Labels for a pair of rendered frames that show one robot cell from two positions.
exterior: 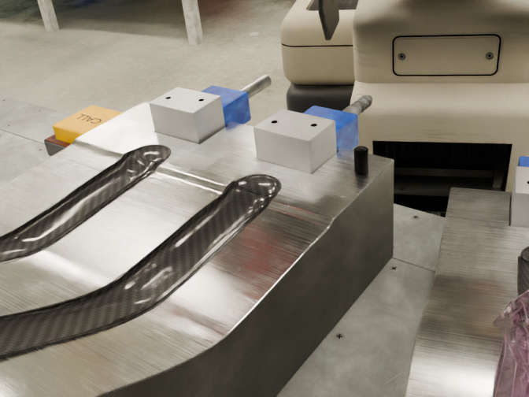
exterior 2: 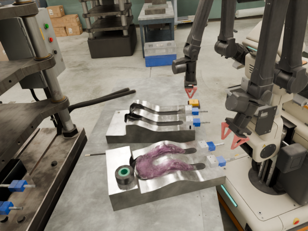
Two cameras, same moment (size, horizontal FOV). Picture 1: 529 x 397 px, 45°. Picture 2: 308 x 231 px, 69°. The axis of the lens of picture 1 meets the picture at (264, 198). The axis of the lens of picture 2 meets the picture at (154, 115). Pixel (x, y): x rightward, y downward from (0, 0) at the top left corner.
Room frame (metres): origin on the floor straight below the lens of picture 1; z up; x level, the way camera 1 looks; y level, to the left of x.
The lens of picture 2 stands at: (-0.28, -0.77, 1.64)
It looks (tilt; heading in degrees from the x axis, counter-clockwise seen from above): 34 degrees down; 57
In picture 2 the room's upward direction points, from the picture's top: 5 degrees counter-clockwise
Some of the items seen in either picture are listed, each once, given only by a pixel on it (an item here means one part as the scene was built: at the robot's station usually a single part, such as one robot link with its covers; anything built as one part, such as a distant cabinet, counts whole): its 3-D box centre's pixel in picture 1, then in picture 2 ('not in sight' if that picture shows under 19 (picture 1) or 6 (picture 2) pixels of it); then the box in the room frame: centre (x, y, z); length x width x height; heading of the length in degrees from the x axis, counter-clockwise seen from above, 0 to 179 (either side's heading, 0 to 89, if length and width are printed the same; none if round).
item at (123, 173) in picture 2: not in sight; (124, 174); (-0.06, -0.16, 0.93); 0.08 x 0.08 x 0.04
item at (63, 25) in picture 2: not in sight; (65, 20); (1.65, 6.76, 0.42); 0.86 x 0.33 x 0.83; 143
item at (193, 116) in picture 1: (224, 106); (196, 111); (0.53, 0.03, 0.89); 0.13 x 0.05 x 0.05; 140
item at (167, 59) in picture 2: not in sight; (160, 57); (2.22, 2.71, 0.11); 0.61 x 0.41 x 0.22; 143
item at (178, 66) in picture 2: not in sight; (184, 61); (0.46, 0.06, 1.21); 0.11 x 0.09 x 0.12; 164
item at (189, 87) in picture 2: not in sight; (190, 89); (0.49, 0.03, 1.05); 0.07 x 0.07 x 0.09; 50
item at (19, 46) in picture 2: not in sight; (61, 119); (-0.11, 0.77, 0.74); 0.31 x 0.22 x 1.47; 50
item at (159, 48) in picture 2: not in sight; (160, 48); (2.22, 2.71, 0.28); 0.61 x 0.41 x 0.15; 143
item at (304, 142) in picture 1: (329, 129); (198, 122); (0.46, -0.06, 0.89); 0.13 x 0.05 x 0.05; 140
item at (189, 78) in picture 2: not in sight; (190, 76); (0.50, 0.05, 1.12); 0.10 x 0.07 x 0.07; 50
